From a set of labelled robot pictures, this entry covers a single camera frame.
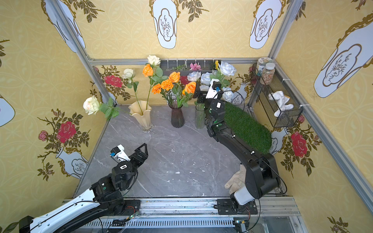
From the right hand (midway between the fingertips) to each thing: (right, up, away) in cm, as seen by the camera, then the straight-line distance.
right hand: (212, 81), depth 72 cm
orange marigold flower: (-30, -1, +11) cm, 32 cm away
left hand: (-38, -34, +3) cm, 51 cm away
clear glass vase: (-4, -16, +23) cm, 28 cm away
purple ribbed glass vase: (-20, -17, +34) cm, 43 cm away
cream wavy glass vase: (-40, -19, +21) cm, 49 cm away
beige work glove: (+15, -54, +9) cm, 57 cm away
